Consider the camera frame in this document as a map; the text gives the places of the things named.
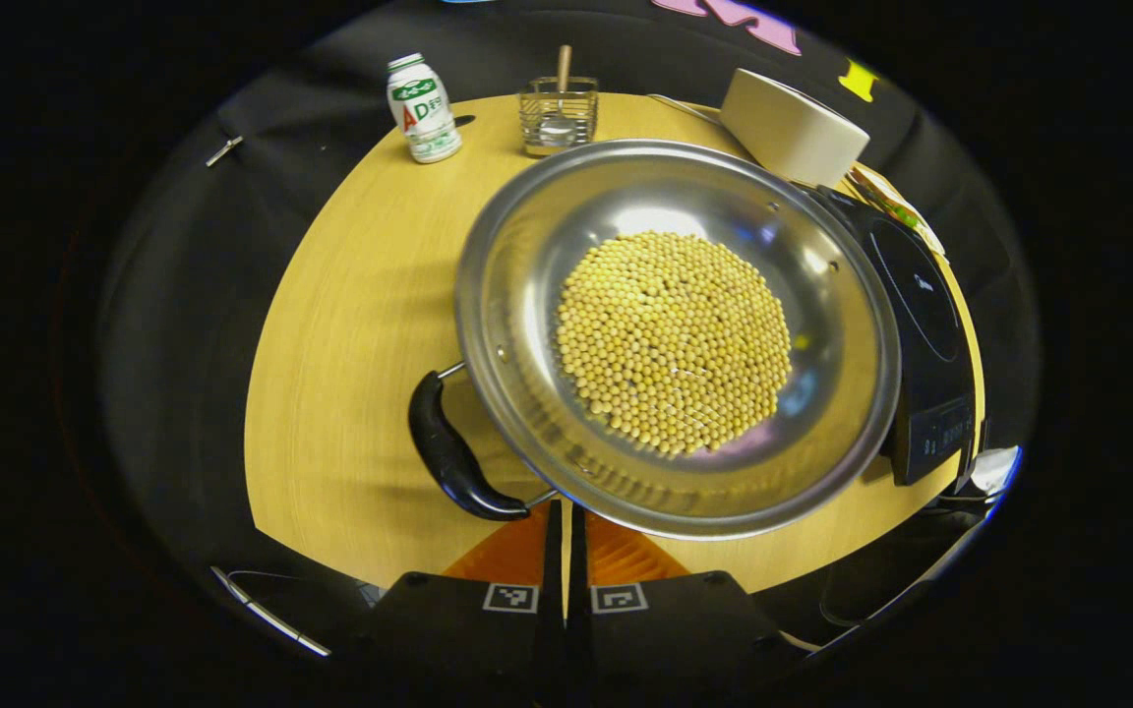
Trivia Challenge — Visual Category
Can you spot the white green drink bottle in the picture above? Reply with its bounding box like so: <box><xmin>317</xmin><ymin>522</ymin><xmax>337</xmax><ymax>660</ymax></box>
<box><xmin>387</xmin><ymin>52</ymin><xmax>463</xmax><ymax>165</ymax></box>

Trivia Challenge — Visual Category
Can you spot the white toaster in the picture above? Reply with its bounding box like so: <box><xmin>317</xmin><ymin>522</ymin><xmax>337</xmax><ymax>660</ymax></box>
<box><xmin>719</xmin><ymin>67</ymin><xmax>871</xmax><ymax>190</ymax></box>

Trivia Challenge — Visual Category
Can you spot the stainless steel pot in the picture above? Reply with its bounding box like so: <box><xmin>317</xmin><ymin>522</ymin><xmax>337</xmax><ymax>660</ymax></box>
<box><xmin>407</xmin><ymin>138</ymin><xmax>903</xmax><ymax>542</ymax></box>

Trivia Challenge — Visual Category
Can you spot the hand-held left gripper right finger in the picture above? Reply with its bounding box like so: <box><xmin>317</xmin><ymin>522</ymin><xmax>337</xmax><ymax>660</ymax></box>
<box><xmin>566</xmin><ymin>503</ymin><xmax>796</xmax><ymax>686</ymax></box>

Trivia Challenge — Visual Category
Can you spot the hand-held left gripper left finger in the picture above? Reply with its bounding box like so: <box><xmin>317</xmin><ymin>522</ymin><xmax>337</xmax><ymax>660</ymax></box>
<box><xmin>358</xmin><ymin>498</ymin><xmax>567</xmax><ymax>686</ymax></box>

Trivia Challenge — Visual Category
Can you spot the black induction cooktop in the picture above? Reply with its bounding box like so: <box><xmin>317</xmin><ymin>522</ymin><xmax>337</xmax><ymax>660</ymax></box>
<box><xmin>807</xmin><ymin>185</ymin><xmax>981</xmax><ymax>488</ymax></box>

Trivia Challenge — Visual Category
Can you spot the pile of soybeans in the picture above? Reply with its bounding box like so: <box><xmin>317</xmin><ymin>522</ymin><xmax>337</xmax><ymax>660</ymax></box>
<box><xmin>555</xmin><ymin>231</ymin><xmax>795</xmax><ymax>459</ymax></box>

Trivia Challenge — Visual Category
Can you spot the sandwich with lettuce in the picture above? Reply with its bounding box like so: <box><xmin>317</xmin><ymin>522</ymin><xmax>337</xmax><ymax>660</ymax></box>
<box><xmin>847</xmin><ymin>162</ymin><xmax>947</xmax><ymax>259</ymax></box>

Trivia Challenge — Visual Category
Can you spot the wire mesh basket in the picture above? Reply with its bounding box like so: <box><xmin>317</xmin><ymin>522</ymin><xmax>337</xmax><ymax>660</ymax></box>
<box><xmin>517</xmin><ymin>77</ymin><xmax>600</xmax><ymax>158</ymax></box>

